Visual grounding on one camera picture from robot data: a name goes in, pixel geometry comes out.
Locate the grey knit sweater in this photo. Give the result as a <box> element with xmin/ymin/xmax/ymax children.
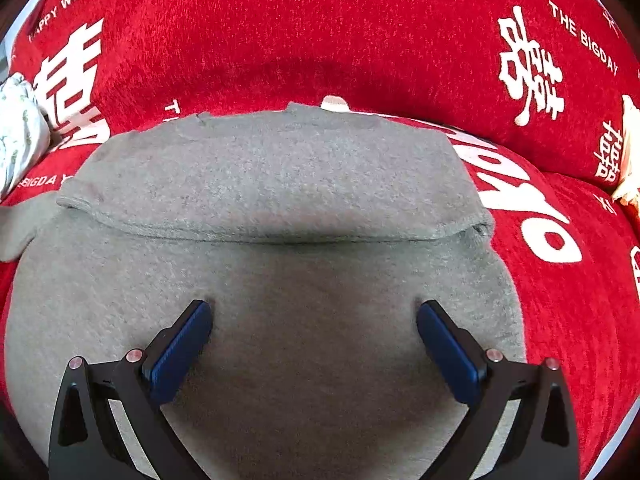
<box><xmin>0</xmin><ymin>101</ymin><xmax>527</xmax><ymax>480</ymax></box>

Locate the cream cloth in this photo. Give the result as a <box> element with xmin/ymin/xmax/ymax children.
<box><xmin>611</xmin><ymin>94</ymin><xmax>640</xmax><ymax>218</ymax></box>

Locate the red printed sofa cover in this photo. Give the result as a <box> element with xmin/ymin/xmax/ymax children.
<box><xmin>0</xmin><ymin>0</ymin><xmax>640</xmax><ymax>480</ymax></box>

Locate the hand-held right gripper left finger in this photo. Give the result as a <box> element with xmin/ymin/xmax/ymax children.
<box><xmin>48</xmin><ymin>299</ymin><xmax>213</xmax><ymax>480</ymax></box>

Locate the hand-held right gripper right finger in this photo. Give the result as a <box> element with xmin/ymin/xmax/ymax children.
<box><xmin>416</xmin><ymin>300</ymin><xmax>581</xmax><ymax>480</ymax></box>

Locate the white patterned crumpled cloth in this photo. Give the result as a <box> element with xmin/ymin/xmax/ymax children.
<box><xmin>0</xmin><ymin>72</ymin><xmax>51</xmax><ymax>202</ymax></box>

